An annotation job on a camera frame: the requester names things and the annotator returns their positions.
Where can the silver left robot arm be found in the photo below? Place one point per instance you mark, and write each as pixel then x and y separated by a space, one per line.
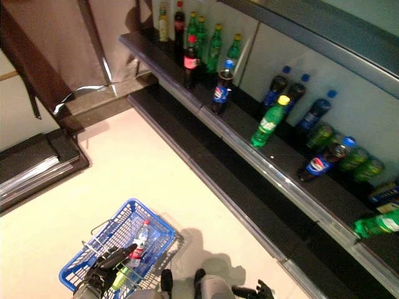
pixel 85 292

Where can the blue plastic shopping basket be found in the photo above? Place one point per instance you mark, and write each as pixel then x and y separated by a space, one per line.
pixel 70 278

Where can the silver left robot leg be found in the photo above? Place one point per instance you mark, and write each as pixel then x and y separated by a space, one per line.
pixel 166 280

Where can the water bottle red label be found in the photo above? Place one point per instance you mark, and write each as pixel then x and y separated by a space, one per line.
pixel 137 253

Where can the black metal shelf board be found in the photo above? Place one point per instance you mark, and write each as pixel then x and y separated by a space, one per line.
pixel 218 174
pixel 241 123
pixel 311 40

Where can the dark metal post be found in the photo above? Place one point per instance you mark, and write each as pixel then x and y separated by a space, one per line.
pixel 93 37

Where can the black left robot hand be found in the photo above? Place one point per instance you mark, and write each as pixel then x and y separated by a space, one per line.
pixel 103 271

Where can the small yellow tea bottle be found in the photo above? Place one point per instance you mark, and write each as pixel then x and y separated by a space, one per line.
pixel 163 28

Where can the silver right robot leg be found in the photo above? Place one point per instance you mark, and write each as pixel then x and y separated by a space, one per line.
pixel 215 286

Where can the Coca-Cola bottle red label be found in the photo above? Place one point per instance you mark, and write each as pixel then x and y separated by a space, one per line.
pixel 179 25
pixel 190 62

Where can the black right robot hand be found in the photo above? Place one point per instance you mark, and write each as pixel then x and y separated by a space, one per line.
pixel 258 294

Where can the grey stone plinth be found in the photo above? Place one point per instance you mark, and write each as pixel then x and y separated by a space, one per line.
pixel 99 99

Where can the silver robot leg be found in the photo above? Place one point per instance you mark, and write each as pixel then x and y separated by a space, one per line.
pixel 215 286
pixel 166 280

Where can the dark display stand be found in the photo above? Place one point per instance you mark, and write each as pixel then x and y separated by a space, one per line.
pixel 31 155

